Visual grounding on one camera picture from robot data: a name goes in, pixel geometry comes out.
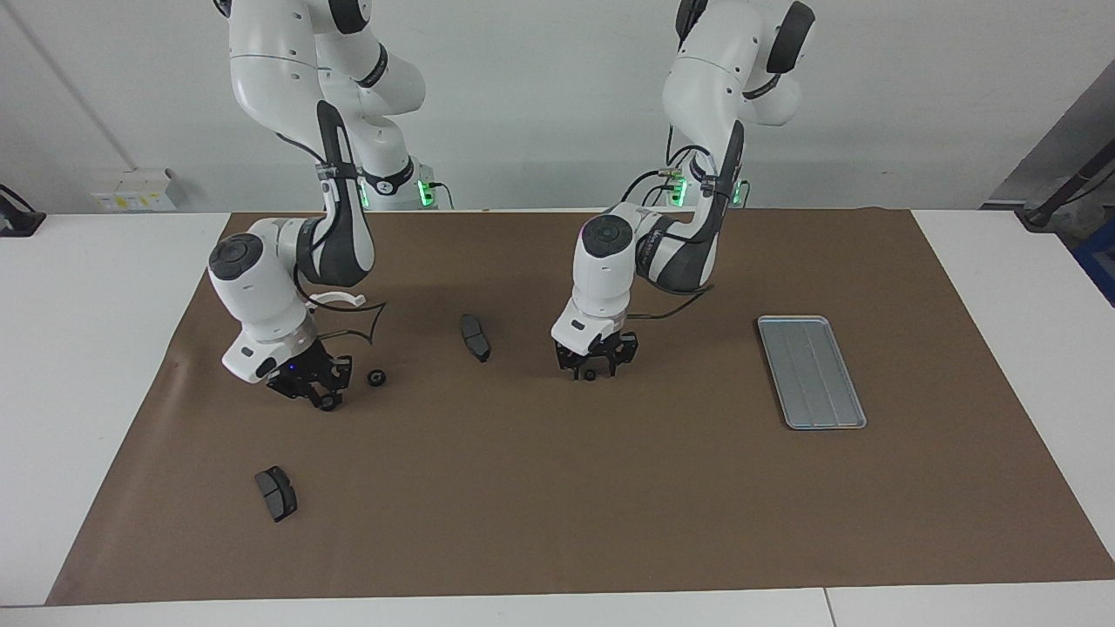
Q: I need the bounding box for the white yellow wall socket box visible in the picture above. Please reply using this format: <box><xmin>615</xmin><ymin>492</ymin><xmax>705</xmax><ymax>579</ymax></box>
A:
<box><xmin>91</xmin><ymin>168</ymin><xmax>178</xmax><ymax>212</ymax></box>

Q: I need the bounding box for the silver metal tray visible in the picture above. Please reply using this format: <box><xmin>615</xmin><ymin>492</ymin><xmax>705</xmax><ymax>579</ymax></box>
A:
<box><xmin>756</xmin><ymin>315</ymin><xmax>868</xmax><ymax>431</ymax></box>

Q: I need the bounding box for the black clamp mount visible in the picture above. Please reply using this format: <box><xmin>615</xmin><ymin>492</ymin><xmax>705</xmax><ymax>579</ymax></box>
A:
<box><xmin>0</xmin><ymin>185</ymin><xmax>46</xmax><ymax>238</ymax></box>

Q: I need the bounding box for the blue crate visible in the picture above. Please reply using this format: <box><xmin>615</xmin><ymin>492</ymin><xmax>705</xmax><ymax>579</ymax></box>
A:
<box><xmin>1073</xmin><ymin>219</ymin><xmax>1115</xmax><ymax>307</ymax></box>

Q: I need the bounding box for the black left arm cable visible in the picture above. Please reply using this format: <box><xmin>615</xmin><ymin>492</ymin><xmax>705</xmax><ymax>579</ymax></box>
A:
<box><xmin>623</xmin><ymin>283</ymin><xmax>715</xmax><ymax>321</ymax></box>

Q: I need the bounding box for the brown table mat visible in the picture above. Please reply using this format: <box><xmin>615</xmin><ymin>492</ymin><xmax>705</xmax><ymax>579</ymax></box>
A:
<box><xmin>45</xmin><ymin>207</ymin><xmax>1115</xmax><ymax>606</ymax></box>

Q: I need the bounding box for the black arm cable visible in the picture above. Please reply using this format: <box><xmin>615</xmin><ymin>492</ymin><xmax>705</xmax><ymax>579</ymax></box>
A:
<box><xmin>296</xmin><ymin>261</ymin><xmax>389</xmax><ymax>345</ymax></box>
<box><xmin>623</xmin><ymin>283</ymin><xmax>715</xmax><ymax>321</ymax></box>

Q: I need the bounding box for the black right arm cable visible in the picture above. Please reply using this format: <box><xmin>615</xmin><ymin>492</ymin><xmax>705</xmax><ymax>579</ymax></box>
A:
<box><xmin>296</xmin><ymin>261</ymin><xmax>389</xmax><ymax>345</ymax></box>

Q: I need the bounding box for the narrow dark grey brake pad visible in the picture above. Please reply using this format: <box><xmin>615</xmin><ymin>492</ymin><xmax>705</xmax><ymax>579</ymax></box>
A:
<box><xmin>459</xmin><ymin>313</ymin><xmax>492</xmax><ymax>364</ymax></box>

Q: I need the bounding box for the black stand pole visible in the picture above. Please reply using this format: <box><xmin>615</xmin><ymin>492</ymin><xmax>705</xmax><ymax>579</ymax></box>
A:
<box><xmin>1015</xmin><ymin>139</ymin><xmax>1115</xmax><ymax>234</ymax></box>

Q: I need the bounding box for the black left base cable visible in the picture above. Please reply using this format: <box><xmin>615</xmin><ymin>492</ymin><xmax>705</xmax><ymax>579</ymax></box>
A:
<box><xmin>619</xmin><ymin>170</ymin><xmax>676</xmax><ymax>208</ymax></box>

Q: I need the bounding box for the wide dark grey brake pad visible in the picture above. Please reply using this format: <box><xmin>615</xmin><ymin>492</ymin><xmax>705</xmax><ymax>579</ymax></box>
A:
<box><xmin>254</xmin><ymin>466</ymin><xmax>299</xmax><ymax>523</ymax></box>

